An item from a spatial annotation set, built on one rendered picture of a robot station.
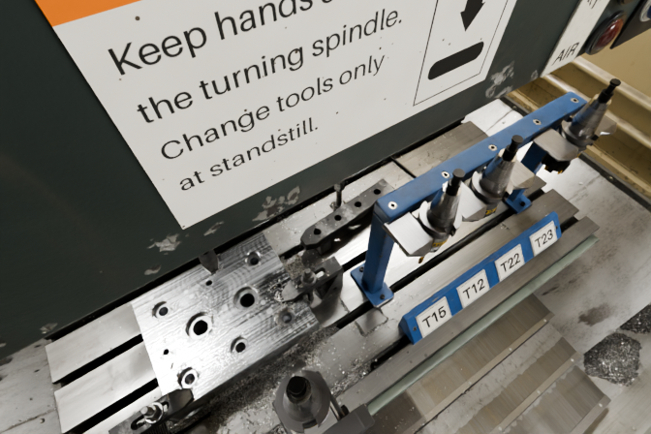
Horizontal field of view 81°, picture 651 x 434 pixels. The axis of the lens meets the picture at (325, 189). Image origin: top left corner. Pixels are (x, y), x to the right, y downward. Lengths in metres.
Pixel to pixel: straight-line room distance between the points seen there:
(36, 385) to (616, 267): 1.52
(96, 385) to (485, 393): 0.82
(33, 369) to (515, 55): 1.29
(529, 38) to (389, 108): 0.09
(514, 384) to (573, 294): 0.30
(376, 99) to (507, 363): 0.98
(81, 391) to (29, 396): 0.36
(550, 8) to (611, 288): 1.08
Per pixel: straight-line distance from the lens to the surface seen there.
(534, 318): 1.16
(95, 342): 0.98
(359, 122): 0.16
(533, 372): 1.12
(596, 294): 1.24
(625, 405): 1.28
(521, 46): 0.22
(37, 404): 1.30
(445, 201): 0.55
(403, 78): 0.16
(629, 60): 1.19
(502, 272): 0.94
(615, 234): 1.29
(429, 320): 0.84
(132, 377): 0.92
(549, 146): 0.77
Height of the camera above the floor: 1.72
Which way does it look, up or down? 55 degrees down
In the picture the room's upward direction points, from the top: 1 degrees counter-clockwise
